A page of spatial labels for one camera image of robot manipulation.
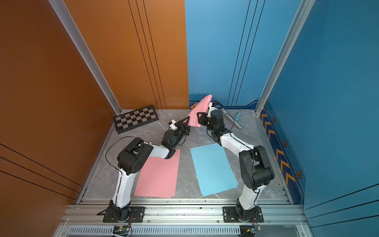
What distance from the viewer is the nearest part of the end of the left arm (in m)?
0.77

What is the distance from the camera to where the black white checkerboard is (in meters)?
1.08

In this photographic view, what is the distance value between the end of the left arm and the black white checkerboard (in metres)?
0.33

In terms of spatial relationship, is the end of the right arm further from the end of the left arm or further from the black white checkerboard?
the black white checkerboard
